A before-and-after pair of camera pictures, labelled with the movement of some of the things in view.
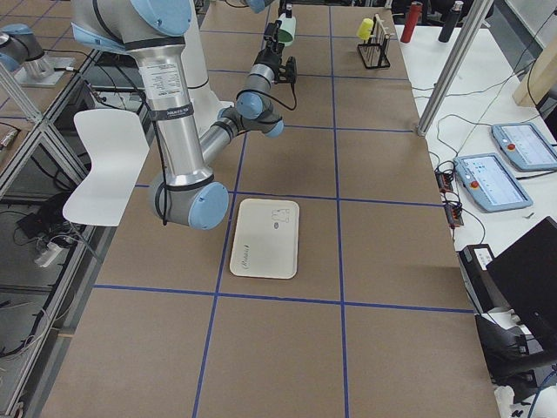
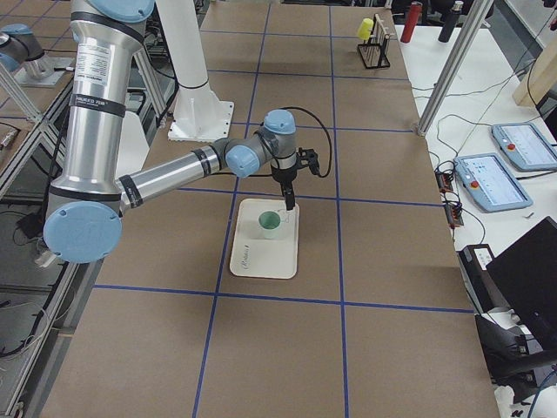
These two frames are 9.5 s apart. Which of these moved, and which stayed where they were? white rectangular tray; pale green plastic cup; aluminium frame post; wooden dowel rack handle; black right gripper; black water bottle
Moved: black right gripper; pale green plastic cup
Stayed: black water bottle; wooden dowel rack handle; white rectangular tray; aluminium frame post
